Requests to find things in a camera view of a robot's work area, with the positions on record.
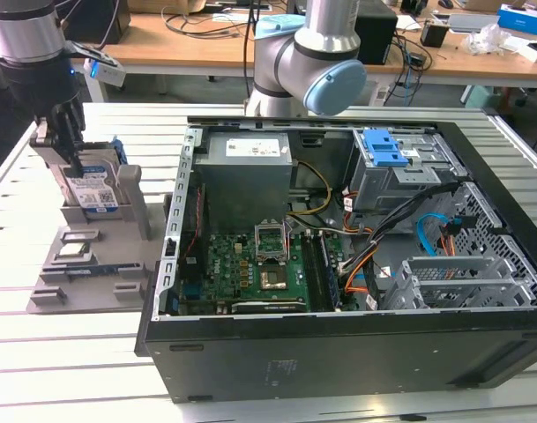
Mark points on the black graphics card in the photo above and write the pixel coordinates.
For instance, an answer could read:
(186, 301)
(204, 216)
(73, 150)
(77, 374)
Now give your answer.
(268, 307)

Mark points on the grey parts rack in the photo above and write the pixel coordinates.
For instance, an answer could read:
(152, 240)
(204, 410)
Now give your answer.
(114, 251)

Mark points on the metal drive cage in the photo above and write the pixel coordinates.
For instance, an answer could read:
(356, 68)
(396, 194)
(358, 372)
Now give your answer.
(382, 189)

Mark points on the black open PC case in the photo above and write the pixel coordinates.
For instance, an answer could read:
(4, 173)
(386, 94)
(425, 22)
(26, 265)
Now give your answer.
(338, 352)

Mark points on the blue cardboard box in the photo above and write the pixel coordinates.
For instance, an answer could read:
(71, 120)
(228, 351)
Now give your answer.
(524, 20)

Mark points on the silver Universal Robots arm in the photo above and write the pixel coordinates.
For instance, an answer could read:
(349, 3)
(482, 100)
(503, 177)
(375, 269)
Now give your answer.
(325, 44)

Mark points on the hard disk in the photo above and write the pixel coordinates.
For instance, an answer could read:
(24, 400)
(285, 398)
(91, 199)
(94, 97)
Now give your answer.
(91, 189)

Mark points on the pale green cabinet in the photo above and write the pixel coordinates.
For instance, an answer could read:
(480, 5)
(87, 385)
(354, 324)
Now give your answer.
(484, 94)

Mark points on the green motherboard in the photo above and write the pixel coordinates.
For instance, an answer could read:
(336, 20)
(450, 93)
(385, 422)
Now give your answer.
(226, 264)

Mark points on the wooden desk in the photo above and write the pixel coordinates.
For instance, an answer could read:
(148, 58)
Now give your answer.
(184, 50)

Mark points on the metal disk bay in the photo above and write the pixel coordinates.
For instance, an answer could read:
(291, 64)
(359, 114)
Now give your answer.
(453, 269)

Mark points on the white open box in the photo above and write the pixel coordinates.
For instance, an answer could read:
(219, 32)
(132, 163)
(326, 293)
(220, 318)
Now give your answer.
(534, 50)

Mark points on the black tower box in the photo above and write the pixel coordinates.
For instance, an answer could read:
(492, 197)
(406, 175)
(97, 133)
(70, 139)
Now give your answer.
(380, 35)

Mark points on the silver CPU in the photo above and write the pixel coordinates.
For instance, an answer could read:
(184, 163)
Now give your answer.
(72, 250)

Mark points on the blue plastic cage latch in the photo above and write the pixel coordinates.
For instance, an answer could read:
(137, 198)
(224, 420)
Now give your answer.
(382, 147)

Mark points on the grey power supply unit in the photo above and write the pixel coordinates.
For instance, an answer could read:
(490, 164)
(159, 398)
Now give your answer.
(241, 180)

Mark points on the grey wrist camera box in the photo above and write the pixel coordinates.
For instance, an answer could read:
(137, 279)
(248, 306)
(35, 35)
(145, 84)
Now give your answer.
(107, 72)

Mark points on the CPU socket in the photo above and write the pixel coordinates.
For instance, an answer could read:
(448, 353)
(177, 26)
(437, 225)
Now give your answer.
(272, 280)

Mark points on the small black box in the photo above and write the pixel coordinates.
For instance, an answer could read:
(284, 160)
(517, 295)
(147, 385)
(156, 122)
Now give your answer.
(433, 35)

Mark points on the blue RAM stick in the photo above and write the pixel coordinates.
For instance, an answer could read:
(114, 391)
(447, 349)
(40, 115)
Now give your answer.
(331, 273)

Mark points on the black RAM slot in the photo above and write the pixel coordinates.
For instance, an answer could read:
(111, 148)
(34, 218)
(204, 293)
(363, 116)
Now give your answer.
(313, 273)

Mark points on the clear plastic bag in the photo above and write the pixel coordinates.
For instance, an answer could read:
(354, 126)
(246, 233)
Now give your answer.
(488, 39)

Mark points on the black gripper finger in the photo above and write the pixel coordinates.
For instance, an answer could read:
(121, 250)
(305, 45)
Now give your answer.
(67, 128)
(40, 122)

